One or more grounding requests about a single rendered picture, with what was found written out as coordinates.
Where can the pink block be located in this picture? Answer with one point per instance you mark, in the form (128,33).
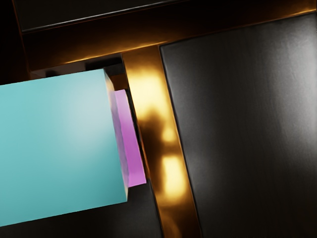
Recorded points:
(131,153)

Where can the teal block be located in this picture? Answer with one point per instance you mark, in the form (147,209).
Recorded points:
(57,143)

